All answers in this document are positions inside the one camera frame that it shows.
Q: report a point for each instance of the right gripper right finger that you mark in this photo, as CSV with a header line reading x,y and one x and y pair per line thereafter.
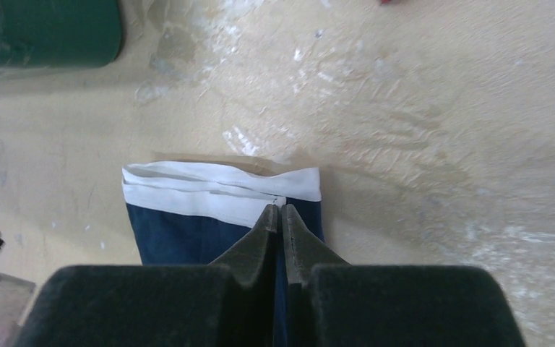
x,y
331,302

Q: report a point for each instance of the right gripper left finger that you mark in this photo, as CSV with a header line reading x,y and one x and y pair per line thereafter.
x,y
228,302

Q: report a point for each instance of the navy white underwear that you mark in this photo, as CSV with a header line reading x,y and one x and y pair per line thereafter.
x,y
190,213

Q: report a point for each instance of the green divided storage tray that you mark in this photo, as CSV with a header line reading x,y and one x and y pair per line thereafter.
x,y
60,33

